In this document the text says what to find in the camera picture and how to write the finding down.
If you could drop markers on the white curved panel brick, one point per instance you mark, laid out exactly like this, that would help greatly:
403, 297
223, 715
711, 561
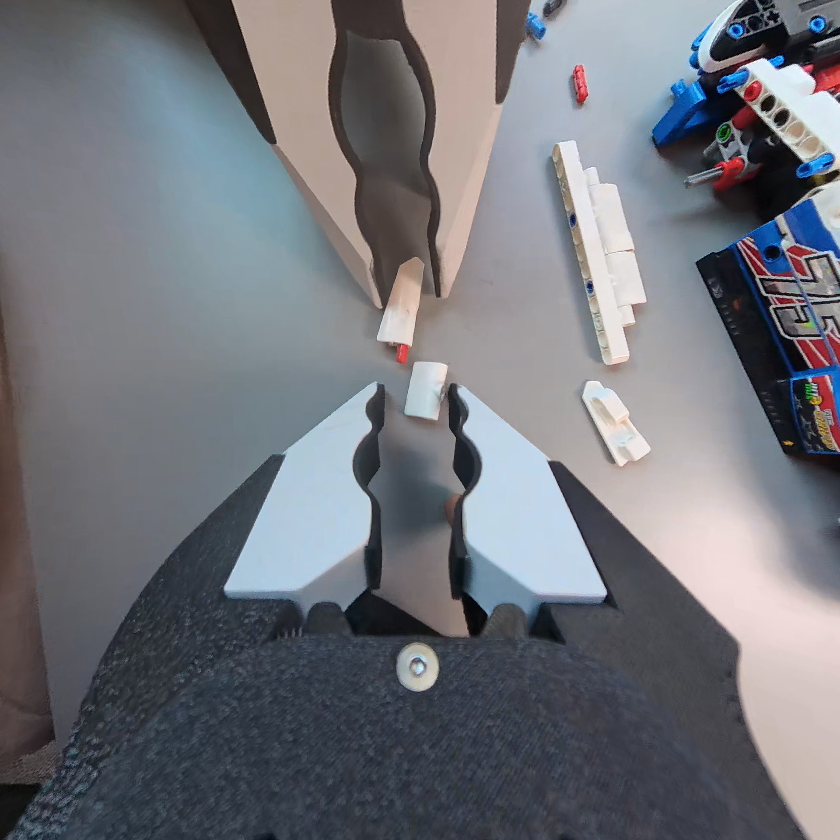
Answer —
613, 423
401, 302

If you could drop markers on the grey desk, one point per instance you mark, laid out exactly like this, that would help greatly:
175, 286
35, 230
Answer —
164, 295

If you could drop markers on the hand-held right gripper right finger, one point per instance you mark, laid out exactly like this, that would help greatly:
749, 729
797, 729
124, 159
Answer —
531, 525

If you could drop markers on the small white connector brick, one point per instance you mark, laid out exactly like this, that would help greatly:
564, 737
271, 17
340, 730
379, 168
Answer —
425, 390

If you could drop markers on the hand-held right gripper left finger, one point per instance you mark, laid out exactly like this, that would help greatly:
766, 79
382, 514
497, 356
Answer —
302, 525

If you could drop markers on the toy brick race car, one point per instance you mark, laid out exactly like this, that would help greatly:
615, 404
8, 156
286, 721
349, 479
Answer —
787, 295

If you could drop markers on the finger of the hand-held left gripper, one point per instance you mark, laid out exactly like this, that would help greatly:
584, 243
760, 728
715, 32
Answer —
295, 98
466, 131

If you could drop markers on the blue connector pin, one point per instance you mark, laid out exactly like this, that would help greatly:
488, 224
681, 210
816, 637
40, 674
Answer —
535, 26

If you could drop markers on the white beam and panel assembly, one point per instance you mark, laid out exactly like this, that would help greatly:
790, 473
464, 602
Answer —
604, 262

